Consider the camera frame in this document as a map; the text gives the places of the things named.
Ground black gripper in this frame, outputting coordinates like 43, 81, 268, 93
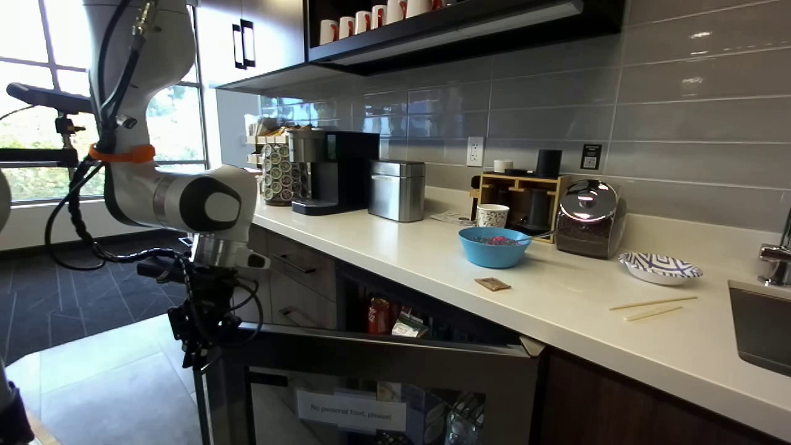
174, 264, 242, 374

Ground silver bar door handle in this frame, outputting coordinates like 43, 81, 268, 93
193, 348, 216, 445

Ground pale blue door label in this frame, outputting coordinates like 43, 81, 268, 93
294, 387, 413, 436

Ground grey upper cabinet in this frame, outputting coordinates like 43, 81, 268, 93
196, 0, 308, 90

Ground plain dark wood cabinet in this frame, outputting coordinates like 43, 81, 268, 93
532, 345, 791, 445

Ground red drink can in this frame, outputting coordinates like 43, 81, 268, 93
365, 295, 396, 336

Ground coffee pod rack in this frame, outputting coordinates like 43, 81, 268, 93
253, 121, 296, 208

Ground silver foil pouch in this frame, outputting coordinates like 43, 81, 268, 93
391, 308, 430, 341

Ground black coffee machine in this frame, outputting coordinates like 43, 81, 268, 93
289, 130, 383, 217

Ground silver toaster oven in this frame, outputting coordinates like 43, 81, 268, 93
365, 158, 430, 226

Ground brown paper packet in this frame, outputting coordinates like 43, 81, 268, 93
472, 276, 514, 295

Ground blue bowl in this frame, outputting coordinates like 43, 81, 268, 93
458, 226, 535, 272

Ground white paper cup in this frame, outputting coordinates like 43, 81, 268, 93
475, 201, 511, 232

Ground window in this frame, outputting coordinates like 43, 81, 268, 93
0, 0, 207, 208

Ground wooden countertop organizer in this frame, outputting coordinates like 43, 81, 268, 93
467, 170, 567, 238

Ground small black canister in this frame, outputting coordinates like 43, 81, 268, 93
535, 147, 567, 182

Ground wooden stir stick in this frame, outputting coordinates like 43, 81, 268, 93
625, 304, 687, 325
607, 295, 699, 314

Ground blue patterned plate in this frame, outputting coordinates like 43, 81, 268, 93
617, 251, 705, 289

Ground steel sink basin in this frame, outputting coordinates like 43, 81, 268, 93
727, 280, 791, 378

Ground chrome gooseneck faucet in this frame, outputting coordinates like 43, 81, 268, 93
760, 206, 791, 289

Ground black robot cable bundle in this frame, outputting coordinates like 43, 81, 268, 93
43, 152, 196, 276

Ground black camera tripod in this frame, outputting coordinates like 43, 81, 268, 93
0, 81, 95, 170

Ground black upper cabinet handle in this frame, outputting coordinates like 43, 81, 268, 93
231, 20, 247, 73
239, 17, 259, 69

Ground white wall outlet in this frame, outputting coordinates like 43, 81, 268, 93
465, 133, 488, 170

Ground black wall shelf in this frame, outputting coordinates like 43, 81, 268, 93
305, 0, 627, 80

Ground dark wall switch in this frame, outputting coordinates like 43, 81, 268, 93
579, 142, 606, 173

